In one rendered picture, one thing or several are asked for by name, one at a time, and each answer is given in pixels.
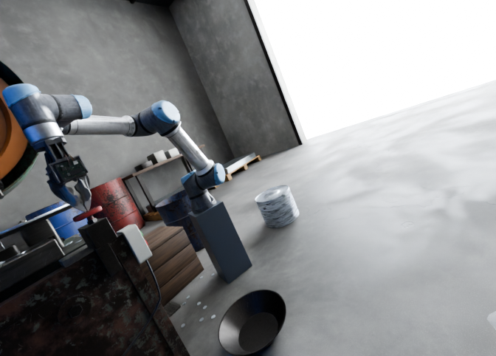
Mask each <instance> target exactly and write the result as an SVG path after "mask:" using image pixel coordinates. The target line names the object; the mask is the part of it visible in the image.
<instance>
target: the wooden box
mask: <svg viewBox="0 0 496 356"><path fill-rule="evenodd" d="M183 229H184V228H183V227H170V226H159V227H158V228H157V229H155V230H153V231H151V232H150V233H149V234H147V235H145V236H143V238H144V240H146V242H147V243H148V247H149V249H150V251H151V253H152V257H150V258H149V259H148V262H149V264H150V266H151V269H152V270H153V272H154V275H155V277H156V281H157V283H158V285H159V290H160V293H161V301H160V303H161V305H162V306H163V307H164V306H165V305H166V304H167V303H168V302H169V301H170V300H171V299H173V298H174V297H175V296H176V295H177V294H178V293H179V292H180V291H181V290H183V289H184V288H185V287H186V286H187V285H188V284H189V283H190V282H191V281H192V280H193V279H194V278H195V277H196V276H197V275H198V274H199V273H201V272H202V271H203V270H204V268H203V266H202V264H201V262H200V261H199V258H198V257H197V255H196V252H195V250H194V249H193V246H192V244H191V243H190V240H189V238H188V237H187V234H186V232H185V230H183ZM140 267H141V268H142V271H143V272H144V274H145V276H146V278H147V279H148V281H149V283H150V285H151V286H152V288H153V290H154V292H155V293H156V296H157V298H159V294H158V291H157V288H156V284H155V282H154V278H153V276H152V275H151V271H150V270H149V268H148V265H147V263H146V261H144V262H143V263H142V264H140Z"/></svg>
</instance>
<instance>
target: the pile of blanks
mask: <svg viewBox="0 0 496 356"><path fill-rule="evenodd" d="M256 203H257V205H258V209H259V210H260V212H261V215H262V217H263V220H264V221H265V223H266V226H267V227H270V228H277V227H283V226H285V225H288V224H290V223H291V222H293V221H294V220H296V218H297V217H298V216H299V210H298V209H297V206H296V204H295V201H294V198H293V196H292V193H291V191H290V189H288V191H287V192H286V193H285V194H284V195H282V196H280V197H278V198H277V199H273V200H271V201H268V202H256Z"/></svg>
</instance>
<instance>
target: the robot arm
mask: <svg viewBox="0 0 496 356"><path fill-rule="evenodd" d="M2 95H3V97H4V100H5V102H6V104H7V106H8V109H10V111H11V112H12V113H13V116H14V117H15V119H16V120H17V122H18V124H19V125H20V127H21V129H22V131H23V133H24V135H25V137H26V138H27V140H28V142H29V143H30V145H31V146H33V148H34V149H35V151H36V152H42V151H45V152H46V153H44V156H45V160H46V165H47V167H46V168H45V169H46V171H47V173H46V175H47V176H49V180H48V181H47V183H48V184H49V187H50V189H51V191H52V192H53V193H54V195H56V196H57V197H59V198H60V199H62V200H63V201H64V202H66V203H68V204H69V205H71V206H72V207H73V208H76V209H78V210H80V211H83V212H87V211H88V210H89V209H90V206H91V195H92V194H91V191H90V190H89V186H90V181H89V177H88V175H87V173H88V170H87V168H86V166H85V164H84V163H83V161H82V159H81V157H80V155H77V156H75V157H72V156H71V155H70V154H69V153H68V151H67V150H66V148H65V146H64V145H66V144H67V142H66V140H65V138H63V137H64V135H117V134H122V135H123V136H125V137H144V136H150V135H152V134H156V133H157V132H158V133H159V134H160V135H161V136H162V137H167V138H168V139H169V140H170V141H171V143H172V144H173V145H174V146H175V147H176V148H177V149H178V151H179V152H180V153H181V154H182V155H183V156H184V157H185V159H186V160H187V161H188V162H189V163H190V164H191V165H192V166H193V167H194V168H195V170H194V171H191V172H190V173H189V174H187V175H185V176H183V177H182V178H181V182H182V186H183V187H184V189H185V191H186V193H187V195H188V197H189V199H190V203H191V210H192V212H193V214H197V213H201V212H203V211H206V210H208V209H209V208H211V207H212V206H214V204H215V203H216V200H215V199H214V198H213V197H212V196H211V195H210V194H209V192H208V191H207V189H208V188H212V187H215V186H218V185H220V184H222V183H223V182H224V181H225V172H224V168H223V167H222V165H221V164H219V163H216V164H215V163H214V162H213V161H212V160H208V159H207V158H206V157H205V156H204V155H203V153H202V152H201V151H200V150H199V148H198V147H197V146H196V144H195V143H194V142H193V141H192V140H191V139H190V138H189V136H188V135H187V134H186V133H185V131H184V130H183V129H182V127H181V121H180V114H179V111H178V110H177V108H176V107H175V106H174V105H173V104H172V103H170V102H168V101H165V100H161V101H159V102H157V103H154V104H153V105H152V106H149V107H148V108H147V109H144V110H143V111H141V112H139V113H137V114H135V115H132V116H123V117H105V116H95V115H92V105H91V104H90V102H89V100H88V99H87V98H86V97H84V96H82V95H46V94H41V91H39V90H38V88H37V87H36V86H34V85H31V84H28V83H20V84H15V85H12V86H8V87H7V88H5V89H4V90H3V92H2ZM70 181H74V182H77V181H78V182H77V184H76V185H75V190H76V191H77V192H78V193H79V194H80V199H82V201H83V205H82V204H80V202H79V199H78V198H76V197H75V195H74V191H73V189H72V188H70V187H66V183H67V182H70Z"/></svg>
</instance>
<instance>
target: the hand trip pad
mask: <svg viewBox="0 0 496 356"><path fill-rule="evenodd" d="M101 210H102V207H101V206H97V207H94V208H92V209H89V210H88V211H87V212H83V213H81V214H79V215H77V216H74V218H73V220H74V222H79V221H81V220H83V219H85V218H87V220H88V221H90V220H92V219H94V217H93V215H94V214H96V213H98V212H100V211H101Z"/></svg>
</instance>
